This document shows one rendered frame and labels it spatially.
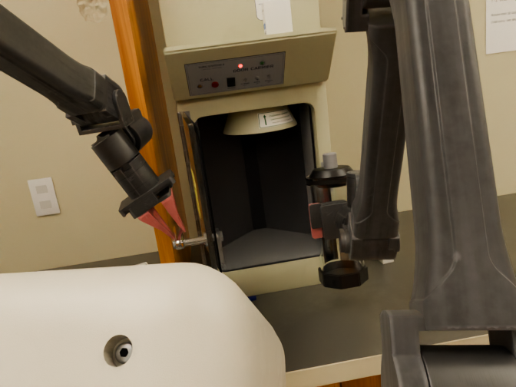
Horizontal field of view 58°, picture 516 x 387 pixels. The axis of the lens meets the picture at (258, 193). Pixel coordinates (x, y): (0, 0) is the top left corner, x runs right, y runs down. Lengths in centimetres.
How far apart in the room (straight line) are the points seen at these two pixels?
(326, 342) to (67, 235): 93
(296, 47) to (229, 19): 16
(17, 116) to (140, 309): 136
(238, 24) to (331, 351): 66
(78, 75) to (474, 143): 51
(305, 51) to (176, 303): 79
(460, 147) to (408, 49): 9
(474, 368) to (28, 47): 54
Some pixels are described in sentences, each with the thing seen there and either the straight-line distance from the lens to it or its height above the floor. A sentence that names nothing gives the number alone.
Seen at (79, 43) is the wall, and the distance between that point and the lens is 146.
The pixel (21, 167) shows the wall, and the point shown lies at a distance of 154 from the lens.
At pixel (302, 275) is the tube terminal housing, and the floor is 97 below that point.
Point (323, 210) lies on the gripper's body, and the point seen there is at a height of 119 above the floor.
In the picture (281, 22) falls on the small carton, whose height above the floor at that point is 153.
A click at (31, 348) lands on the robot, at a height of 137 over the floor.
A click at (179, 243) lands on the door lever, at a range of 75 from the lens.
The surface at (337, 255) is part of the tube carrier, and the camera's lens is 94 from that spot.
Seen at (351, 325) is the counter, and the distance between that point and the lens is 98.
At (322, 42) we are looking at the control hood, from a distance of 92.
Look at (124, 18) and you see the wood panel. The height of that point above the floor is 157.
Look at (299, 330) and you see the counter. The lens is 97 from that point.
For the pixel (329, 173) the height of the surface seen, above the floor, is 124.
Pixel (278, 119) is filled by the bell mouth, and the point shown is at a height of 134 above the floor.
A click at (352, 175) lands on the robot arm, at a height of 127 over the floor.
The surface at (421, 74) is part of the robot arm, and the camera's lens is 35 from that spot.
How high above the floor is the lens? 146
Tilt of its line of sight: 15 degrees down
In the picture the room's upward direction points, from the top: 7 degrees counter-clockwise
